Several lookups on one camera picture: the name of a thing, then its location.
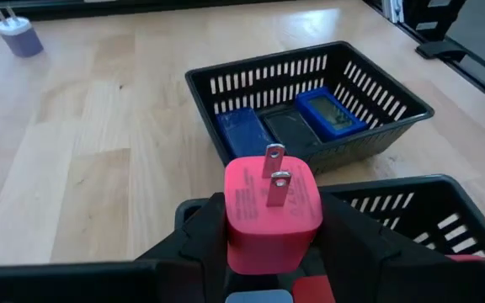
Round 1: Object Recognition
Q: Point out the red wall charger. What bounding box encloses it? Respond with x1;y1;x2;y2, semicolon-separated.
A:
444;253;485;263
223;142;324;276
291;274;337;303

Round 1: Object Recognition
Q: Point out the bright blue power bank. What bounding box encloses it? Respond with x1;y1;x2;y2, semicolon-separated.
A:
294;86;369;143

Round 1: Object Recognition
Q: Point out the dark blue power bank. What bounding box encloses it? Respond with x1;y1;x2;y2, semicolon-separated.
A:
215;106;276;160

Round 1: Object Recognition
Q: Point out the black slotted plastic basket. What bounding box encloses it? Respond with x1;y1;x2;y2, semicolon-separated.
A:
184;40;436;176
173;173;485;303

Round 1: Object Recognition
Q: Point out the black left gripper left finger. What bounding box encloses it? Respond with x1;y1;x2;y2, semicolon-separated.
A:
141;192;229;303

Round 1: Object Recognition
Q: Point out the black power bank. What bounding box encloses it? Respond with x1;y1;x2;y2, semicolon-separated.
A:
262;108;322;157

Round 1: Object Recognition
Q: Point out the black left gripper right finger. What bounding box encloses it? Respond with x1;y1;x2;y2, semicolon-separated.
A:
309;194;450;303

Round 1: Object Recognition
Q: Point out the lavender and white wall charger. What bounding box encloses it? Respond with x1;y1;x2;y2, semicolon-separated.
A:
224;289;294;303
0;6;45;59

